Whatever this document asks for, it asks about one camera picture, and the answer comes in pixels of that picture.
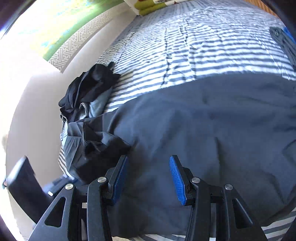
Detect patterned wall hanging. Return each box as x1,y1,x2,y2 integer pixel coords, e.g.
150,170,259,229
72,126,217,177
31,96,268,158
43,1,130,72

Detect black office chair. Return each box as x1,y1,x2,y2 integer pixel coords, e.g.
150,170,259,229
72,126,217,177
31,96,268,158
6,156,77,223

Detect black garment with red trim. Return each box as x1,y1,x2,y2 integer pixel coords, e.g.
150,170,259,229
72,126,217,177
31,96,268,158
58,62,120,122

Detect blue white striped bed sheet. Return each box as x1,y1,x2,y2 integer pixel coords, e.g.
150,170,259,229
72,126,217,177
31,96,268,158
56,0,296,241

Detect green red folded blanket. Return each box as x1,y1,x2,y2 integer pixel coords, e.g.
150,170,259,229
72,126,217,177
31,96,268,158
134,0,187,16

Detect dark navy blue trousers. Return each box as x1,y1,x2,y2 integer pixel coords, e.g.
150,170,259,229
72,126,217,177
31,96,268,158
61,26,296,239

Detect wooden slatted bed rail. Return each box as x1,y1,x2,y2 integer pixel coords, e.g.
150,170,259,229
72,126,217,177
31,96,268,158
245,0,277,16

